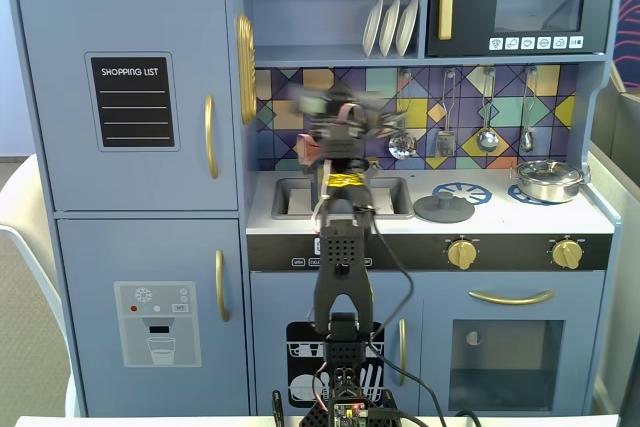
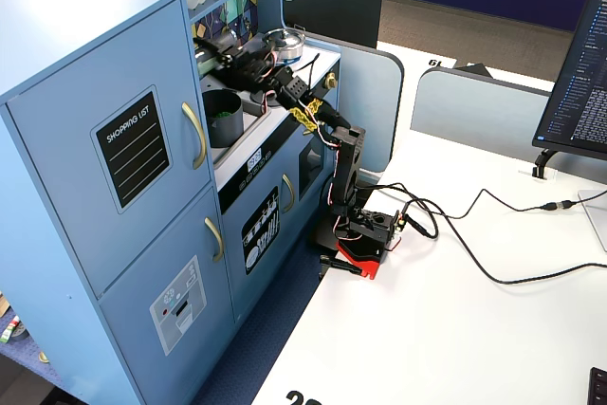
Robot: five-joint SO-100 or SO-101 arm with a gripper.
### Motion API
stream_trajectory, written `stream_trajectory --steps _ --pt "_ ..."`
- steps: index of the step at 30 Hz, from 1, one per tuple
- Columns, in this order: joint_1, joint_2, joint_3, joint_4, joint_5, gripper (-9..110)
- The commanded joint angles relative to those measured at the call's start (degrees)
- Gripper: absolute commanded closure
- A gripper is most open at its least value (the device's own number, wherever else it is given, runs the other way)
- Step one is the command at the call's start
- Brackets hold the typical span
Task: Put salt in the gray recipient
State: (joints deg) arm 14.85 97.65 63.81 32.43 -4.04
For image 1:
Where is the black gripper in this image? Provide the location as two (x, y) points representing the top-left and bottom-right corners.
(317, 89), (374, 161)

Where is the steel skimmer spoon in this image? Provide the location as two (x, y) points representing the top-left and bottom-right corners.
(388, 69), (419, 159)

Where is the steel slotted spatula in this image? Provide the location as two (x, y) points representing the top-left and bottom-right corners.
(435, 68), (457, 158)

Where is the white plate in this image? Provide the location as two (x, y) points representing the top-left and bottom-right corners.
(362, 0), (385, 58)
(394, 0), (420, 57)
(378, 0), (402, 58)

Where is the gold toy phone handset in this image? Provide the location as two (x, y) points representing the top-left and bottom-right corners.
(234, 12), (258, 126)

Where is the gray pot lid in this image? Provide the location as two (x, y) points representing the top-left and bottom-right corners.
(413, 191), (476, 224)

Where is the steel ladle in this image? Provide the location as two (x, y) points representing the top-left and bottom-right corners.
(475, 66), (501, 154)

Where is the gold stove knob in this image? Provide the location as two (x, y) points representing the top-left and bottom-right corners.
(446, 239), (478, 271)
(551, 239), (583, 270)

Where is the small steel spoon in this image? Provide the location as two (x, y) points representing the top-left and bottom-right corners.
(518, 65), (539, 153)

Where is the steel pot with lid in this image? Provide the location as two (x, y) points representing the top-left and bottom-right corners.
(509, 159), (592, 204)

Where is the blue toy kitchen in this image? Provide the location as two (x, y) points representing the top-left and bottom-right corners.
(5, 0), (626, 418)

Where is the robot controller board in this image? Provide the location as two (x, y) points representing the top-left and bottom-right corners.
(332, 398), (372, 427)

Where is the black table clamp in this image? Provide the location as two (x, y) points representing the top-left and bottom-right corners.
(271, 389), (287, 427)

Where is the gray desk divider panel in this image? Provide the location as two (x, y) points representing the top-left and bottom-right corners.
(589, 86), (640, 418)

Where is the white chair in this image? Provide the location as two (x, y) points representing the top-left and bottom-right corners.
(0, 154), (69, 418)

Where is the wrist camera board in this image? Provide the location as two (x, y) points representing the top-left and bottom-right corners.
(293, 89), (329, 117)

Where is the gold fridge door handle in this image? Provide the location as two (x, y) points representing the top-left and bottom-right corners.
(203, 93), (220, 181)

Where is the gold microwave handle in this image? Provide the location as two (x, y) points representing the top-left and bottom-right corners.
(438, 0), (455, 42)

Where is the black power cable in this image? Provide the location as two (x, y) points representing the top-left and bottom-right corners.
(352, 201), (449, 427)

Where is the gold freezer door handle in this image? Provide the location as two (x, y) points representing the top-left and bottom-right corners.
(214, 249), (231, 323)

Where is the gold dishwasher handle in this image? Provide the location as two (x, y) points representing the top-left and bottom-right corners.
(398, 317), (409, 373)

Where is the gold oven handle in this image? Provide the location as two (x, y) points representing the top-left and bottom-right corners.
(468, 289), (556, 306)

